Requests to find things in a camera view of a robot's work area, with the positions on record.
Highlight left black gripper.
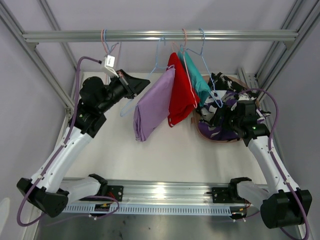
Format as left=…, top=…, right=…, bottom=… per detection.
left=97, top=69, right=150, bottom=114

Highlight purple camouflage trousers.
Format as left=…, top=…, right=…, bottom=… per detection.
left=197, top=90, right=240, bottom=142

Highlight black white patterned trousers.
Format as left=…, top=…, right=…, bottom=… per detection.
left=202, top=72, right=249, bottom=93

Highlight salmon pink wire hanger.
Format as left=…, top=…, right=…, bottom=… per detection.
left=170, top=28, right=198, bottom=109

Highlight lilac trousers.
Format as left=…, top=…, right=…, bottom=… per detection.
left=133, top=66, right=176, bottom=142

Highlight red trousers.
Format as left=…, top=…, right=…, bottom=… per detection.
left=167, top=52, right=200, bottom=128

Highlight light blue wire hanger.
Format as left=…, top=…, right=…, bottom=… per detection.
left=102, top=29, right=120, bottom=54

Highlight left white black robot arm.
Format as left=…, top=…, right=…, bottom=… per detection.
left=17, top=69, right=150, bottom=218

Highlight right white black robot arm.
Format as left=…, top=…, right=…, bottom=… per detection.
left=212, top=99, right=312, bottom=229

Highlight teal trousers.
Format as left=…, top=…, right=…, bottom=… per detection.
left=178, top=51, right=211, bottom=107

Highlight translucent brown plastic basin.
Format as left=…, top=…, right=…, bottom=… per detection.
left=190, top=74, right=251, bottom=144

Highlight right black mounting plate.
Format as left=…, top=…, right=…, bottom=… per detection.
left=205, top=187, right=244, bottom=204

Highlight black mounting plate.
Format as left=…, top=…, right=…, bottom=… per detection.
left=99, top=185, right=124, bottom=202
left=205, top=187, right=244, bottom=204

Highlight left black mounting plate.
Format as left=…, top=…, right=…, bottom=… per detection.
left=99, top=185, right=124, bottom=202

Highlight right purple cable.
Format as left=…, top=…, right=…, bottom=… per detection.
left=234, top=87, right=311, bottom=240

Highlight purple cable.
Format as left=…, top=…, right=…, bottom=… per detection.
left=15, top=56, right=120, bottom=227
left=234, top=87, right=311, bottom=240

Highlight pale blue wire hanger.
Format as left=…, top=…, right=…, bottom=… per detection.
left=186, top=27, right=224, bottom=109

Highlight aluminium hanging rail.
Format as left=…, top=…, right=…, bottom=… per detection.
left=22, top=29, right=299, bottom=43

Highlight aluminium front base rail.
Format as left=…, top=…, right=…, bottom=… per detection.
left=108, top=180, right=228, bottom=206

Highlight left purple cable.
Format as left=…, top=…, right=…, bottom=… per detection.
left=15, top=56, right=120, bottom=227

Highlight slotted grey cable duct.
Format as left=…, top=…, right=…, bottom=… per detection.
left=62, top=203, right=232, bottom=217

